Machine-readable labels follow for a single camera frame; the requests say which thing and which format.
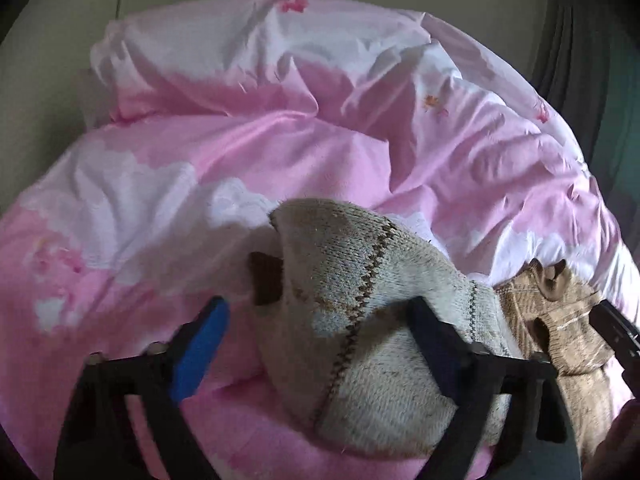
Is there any brown plaid knit sweater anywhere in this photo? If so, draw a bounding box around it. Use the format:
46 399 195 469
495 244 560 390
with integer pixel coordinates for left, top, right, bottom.
248 199 621 461

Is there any pink satin duvet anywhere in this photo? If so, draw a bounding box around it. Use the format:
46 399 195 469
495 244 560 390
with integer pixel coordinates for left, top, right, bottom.
90 0 640 311

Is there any grey-green curtain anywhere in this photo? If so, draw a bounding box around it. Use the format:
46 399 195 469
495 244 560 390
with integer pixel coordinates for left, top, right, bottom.
530 0 640 201

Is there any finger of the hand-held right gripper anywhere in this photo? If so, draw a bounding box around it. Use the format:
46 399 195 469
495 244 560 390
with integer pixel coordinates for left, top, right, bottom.
590 300 640 377

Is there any person's right forearm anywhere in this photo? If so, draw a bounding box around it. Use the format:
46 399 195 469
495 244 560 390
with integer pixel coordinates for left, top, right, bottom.
582 400 640 480

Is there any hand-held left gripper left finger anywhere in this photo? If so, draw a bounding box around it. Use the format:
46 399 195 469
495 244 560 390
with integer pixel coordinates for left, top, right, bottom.
54 296 231 480

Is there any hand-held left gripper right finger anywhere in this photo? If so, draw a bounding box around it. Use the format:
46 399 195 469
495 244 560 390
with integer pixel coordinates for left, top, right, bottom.
407 297 566 480

